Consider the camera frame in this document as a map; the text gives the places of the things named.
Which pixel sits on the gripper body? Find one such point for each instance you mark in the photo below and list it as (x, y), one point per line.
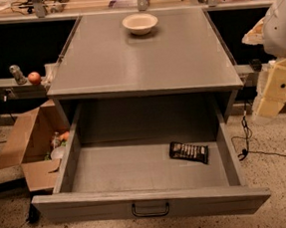
(281, 29)

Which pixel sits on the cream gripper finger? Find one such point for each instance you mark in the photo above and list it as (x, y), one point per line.
(267, 108)

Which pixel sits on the black rxbar chocolate wrapper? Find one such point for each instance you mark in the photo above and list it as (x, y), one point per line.
(189, 152)

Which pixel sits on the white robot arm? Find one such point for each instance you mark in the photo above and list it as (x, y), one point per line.
(270, 32)

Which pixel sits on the grey cabinet counter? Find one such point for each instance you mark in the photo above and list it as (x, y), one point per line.
(181, 54)

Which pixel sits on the grey open top drawer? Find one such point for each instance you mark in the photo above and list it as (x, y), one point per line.
(118, 155)

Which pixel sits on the black device on ledge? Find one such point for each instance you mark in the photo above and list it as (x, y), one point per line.
(256, 65)

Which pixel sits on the grey side ledge right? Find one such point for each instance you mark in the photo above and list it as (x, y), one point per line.
(248, 76)

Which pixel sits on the grey side ledge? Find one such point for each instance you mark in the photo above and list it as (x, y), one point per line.
(10, 90)
(248, 76)

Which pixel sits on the white ceramic bowl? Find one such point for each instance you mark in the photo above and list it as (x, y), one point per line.
(140, 24)

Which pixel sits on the orange fruit in box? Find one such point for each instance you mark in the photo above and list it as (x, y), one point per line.
(64, 136)

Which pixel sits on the red apple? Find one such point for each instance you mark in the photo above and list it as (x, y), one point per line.
(34, 78)

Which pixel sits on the brown cardboard box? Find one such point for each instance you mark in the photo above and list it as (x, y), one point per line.
(30, 143)

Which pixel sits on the grey side ledge left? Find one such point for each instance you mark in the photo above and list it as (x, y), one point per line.
(10, 90)

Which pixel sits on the black drawer handle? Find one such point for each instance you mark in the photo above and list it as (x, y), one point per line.
(150, 210)

